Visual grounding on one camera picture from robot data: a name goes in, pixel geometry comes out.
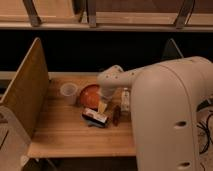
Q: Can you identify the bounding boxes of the right dark side panel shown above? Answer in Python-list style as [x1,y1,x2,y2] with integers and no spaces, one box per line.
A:
[161,38,184,61]

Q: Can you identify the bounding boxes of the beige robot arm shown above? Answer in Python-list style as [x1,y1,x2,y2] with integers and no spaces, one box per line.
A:
[97,56,213,171]

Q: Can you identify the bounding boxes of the white bottle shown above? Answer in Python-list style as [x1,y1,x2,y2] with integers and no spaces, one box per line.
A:
[121,88,130,112]

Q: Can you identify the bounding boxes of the left wooden side panel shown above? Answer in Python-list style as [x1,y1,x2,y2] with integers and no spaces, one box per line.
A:
[0,38,49,141]

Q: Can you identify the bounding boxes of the brown small object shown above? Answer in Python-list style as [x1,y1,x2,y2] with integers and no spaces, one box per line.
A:
[112,106,121,126]

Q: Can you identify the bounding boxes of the orange ceramic bowl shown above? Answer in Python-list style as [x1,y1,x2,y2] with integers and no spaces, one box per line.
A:
[79,84,99,109]

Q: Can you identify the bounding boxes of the black cables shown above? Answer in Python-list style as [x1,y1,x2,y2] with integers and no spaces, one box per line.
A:
[196,99,213,171]

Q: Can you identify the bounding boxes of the small printed box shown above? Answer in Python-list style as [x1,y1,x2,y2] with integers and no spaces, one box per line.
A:
[82,108,108,127]

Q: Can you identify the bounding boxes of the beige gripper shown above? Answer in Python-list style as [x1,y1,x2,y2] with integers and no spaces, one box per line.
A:
[98,84,116,114]

